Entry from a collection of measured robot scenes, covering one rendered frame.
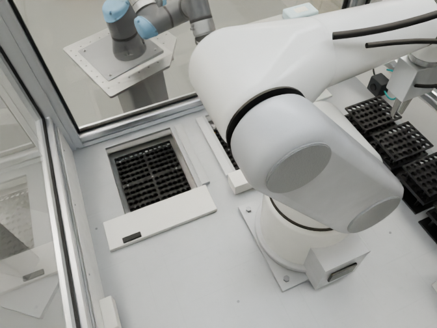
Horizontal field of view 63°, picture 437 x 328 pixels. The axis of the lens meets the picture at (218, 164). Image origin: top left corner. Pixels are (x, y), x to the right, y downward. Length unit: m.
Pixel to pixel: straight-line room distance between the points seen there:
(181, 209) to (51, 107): 0.42
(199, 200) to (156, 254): 0.17
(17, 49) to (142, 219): 0.47
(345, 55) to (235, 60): 0.12
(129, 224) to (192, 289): 0.23
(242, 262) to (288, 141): 0.56
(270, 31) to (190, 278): 0.59
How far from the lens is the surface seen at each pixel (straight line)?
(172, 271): 0.85
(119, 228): 0.92
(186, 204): 0.91
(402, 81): 0.62
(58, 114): 1.03
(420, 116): 1.14
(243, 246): 0.87
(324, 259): 0.74
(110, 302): 0.80
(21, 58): 0.93
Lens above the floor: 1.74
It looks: 53 degrees down
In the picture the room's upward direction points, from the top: 3 degrees counter-clockwise
